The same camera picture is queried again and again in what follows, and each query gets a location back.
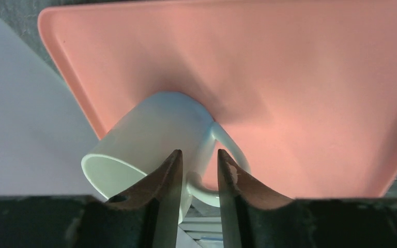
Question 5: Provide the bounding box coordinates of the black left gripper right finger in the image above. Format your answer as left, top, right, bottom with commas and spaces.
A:
217, 148, 397, 248

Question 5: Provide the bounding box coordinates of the pink tray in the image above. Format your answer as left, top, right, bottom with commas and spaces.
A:
38, 1, 397, 197

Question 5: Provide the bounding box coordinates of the white mug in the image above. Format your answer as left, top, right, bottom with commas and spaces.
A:
81, 91, 250, 222

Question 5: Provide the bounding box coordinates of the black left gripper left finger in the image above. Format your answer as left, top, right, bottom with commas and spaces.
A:
0, 150, 182, 247

